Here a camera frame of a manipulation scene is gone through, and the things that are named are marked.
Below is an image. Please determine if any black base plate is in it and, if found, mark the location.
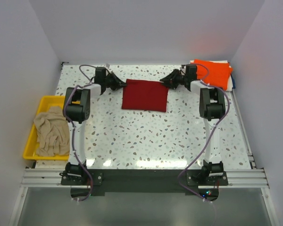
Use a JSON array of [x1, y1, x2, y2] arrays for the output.
[[60, 169, 229, 198]]

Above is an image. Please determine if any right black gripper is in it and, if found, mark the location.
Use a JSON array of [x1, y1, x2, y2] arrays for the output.
[[159, 69, 187, 89]]

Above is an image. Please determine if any folded blue t shirt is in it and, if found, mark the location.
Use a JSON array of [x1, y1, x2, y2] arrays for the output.
[[231, 75, 236, 89]]

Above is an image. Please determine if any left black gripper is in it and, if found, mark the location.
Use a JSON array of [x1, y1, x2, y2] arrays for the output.
[[103, 72, 127, 91]]

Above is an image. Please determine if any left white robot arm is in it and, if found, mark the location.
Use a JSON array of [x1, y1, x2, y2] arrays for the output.
[[62, 65, 127, 185]]

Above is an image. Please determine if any beige t shirt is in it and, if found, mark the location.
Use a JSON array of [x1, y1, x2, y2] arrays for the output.
[[33, 106, 70, 157]]

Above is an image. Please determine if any dark red t shirt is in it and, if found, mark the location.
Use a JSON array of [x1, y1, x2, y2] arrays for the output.
[[122, 79, 168, 113]]

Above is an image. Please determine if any folded orange t shirt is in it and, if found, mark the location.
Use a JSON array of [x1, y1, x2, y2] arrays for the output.
[[193, 59, 233, 90]]

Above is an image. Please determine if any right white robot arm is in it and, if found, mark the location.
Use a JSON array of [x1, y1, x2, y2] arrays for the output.
[[159, 63, 230, 185]]

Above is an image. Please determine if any aluminium frame rail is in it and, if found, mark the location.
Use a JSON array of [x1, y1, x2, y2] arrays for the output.
[[20, 169, 269, 188]]

